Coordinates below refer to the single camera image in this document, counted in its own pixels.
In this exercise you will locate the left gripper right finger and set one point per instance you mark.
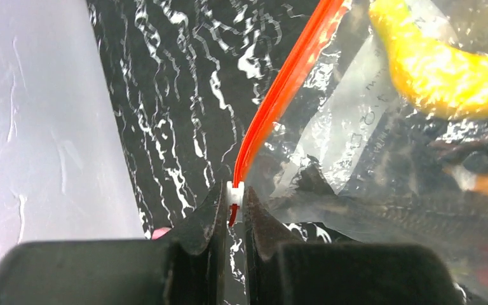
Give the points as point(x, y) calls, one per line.
point(284, 269)

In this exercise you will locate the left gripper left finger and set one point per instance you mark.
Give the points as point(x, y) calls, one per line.
point(184, 266)

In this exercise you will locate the clear zip bag orange zipper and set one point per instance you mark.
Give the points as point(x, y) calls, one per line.
point(332, 121)

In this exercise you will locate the yellow toy banana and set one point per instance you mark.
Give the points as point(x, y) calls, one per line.
point(433, 76)

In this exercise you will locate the pink red eraser block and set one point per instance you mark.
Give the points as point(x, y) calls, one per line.
point(158, 233)

